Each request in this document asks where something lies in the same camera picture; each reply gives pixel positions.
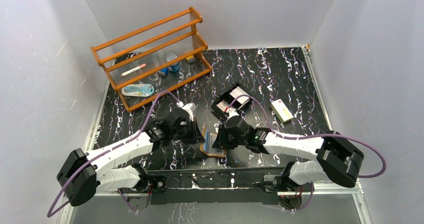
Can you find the blue white can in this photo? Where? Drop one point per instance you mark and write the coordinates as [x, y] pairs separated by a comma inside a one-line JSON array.
[[175, 67]]

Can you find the blue packaged item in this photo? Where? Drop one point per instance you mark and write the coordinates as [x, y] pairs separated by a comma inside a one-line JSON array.
[[138, 90]]

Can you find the black card tray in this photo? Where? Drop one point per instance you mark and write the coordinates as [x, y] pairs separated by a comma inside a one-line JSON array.
[[225, 96]]

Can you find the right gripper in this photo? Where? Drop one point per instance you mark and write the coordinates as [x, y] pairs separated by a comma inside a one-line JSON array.
[[221, 140]]

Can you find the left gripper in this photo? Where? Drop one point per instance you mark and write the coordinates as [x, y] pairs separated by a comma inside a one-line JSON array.
[[194, 132]]

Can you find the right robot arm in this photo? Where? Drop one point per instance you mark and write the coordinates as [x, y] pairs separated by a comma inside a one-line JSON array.
[[328, 157]]

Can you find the white card stack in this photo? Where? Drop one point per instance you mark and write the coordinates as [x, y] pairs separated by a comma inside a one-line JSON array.
[[239, 93], [223, 106]]

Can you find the orange card holder wallet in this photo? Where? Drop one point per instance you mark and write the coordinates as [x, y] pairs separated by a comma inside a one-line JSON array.
[[207, 147]]

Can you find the white pink pen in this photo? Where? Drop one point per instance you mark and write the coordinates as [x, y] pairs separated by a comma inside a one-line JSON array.
[[128, 72]]

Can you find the small blue block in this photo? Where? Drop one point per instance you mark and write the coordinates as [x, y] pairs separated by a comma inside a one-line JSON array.
[[163, 72]]

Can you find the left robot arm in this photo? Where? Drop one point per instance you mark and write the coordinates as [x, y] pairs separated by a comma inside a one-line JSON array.
[[85, 173]]

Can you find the white box with red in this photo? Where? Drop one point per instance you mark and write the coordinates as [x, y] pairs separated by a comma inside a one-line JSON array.
[[281, 111]]

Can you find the small grey yellow block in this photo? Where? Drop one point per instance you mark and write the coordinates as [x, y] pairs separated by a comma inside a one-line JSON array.
[[190, 59]]

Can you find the orange wooden shelf rack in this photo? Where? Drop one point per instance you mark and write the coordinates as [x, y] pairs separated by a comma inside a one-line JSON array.
[[176, 35]]

